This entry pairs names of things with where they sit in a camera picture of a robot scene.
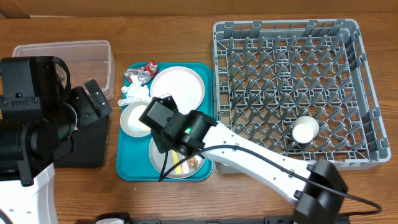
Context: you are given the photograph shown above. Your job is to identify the pink round plate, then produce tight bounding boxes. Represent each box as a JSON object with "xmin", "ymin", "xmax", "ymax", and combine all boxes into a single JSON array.
[{"xmin": 150, "ymin": 66, "xmax": 205, "ymax": 114}]

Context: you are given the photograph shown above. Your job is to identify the grey round plate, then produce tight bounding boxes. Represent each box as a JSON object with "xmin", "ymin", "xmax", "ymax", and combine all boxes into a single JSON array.
[{"xmin": 149, "ymin": 138, "xmax": 205, "ymax": 179}]

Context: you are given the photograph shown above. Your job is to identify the brown food scrap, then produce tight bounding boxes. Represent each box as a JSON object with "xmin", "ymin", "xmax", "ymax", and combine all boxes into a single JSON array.
[{"xmin": 188, "ymin": 156, "xmax": 200, "ymax": 169}]

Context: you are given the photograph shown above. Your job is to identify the yellow plastic spoon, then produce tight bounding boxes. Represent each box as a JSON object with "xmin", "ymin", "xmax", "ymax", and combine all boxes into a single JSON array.
[{"xmin": 172, "ymin": 151, "xmax": 183, "ymax": 175}]

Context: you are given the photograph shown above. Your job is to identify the white cup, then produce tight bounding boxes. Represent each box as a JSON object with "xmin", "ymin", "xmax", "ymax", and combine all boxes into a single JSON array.
[{"xmin": 292, "ymin": 116, "xmax": 320, "ymax": 144}]

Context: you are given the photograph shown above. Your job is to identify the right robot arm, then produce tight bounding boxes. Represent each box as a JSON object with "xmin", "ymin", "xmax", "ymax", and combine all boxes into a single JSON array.
[{"xmin": 139, "ymin": 96, "xmax": 348, "ymax": 223}]

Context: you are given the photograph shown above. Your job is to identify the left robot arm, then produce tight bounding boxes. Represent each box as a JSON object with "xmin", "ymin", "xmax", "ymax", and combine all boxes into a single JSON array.
[{"xmin": 1, "ymin": 56, "xmax": 112, "ymax": 223}]

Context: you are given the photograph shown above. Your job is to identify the grey dishwasher rack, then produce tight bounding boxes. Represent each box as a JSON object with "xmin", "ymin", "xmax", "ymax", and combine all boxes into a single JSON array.
[{"xmin": 212, "ymin": 19, "xmax": 391, "ymax": 170}]

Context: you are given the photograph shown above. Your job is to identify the white rice heap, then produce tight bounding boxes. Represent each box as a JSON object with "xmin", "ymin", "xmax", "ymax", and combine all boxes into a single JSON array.
[{"xmin": 127, "ymin": 105, "xmax": 150, "ymax": 131}]

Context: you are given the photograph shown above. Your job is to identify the grey bowl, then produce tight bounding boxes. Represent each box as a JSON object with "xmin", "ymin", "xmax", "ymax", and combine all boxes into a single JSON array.
[{"xmin": 120, "ymin": 101, "xmax": 150, "ymax": 138}]

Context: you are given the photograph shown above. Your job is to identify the crumpled white napkin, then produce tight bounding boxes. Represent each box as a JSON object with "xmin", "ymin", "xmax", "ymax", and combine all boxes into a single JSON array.
[{"xmin": 118, "ymin": 84, "xmax": 151, "ymax": 106}]

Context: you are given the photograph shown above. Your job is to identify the silver red foil wrapper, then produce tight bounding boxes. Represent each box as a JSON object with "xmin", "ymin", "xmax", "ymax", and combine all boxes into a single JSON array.
[{"xmin": 124, "ymin": 61, "xmax": 159, "ymax": 85}]

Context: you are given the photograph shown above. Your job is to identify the teal serving tray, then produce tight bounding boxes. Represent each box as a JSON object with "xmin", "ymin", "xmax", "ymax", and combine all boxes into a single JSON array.
[{"xmin": 116, "ymin": 62, "xmax": 214, "ymax": 182}]

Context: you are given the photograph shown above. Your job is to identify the black plastic tray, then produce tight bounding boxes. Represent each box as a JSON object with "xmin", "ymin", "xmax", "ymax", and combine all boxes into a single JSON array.
[{"xmin": 54, "ymin": 116, "xmax": 109, "ymax": 168}]

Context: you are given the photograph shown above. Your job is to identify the clear plastic bin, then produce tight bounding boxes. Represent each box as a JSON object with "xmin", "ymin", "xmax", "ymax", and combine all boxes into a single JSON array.
[{"xmin": 12, "ymin": 40, "xmax": 116, "ymax": 100}]

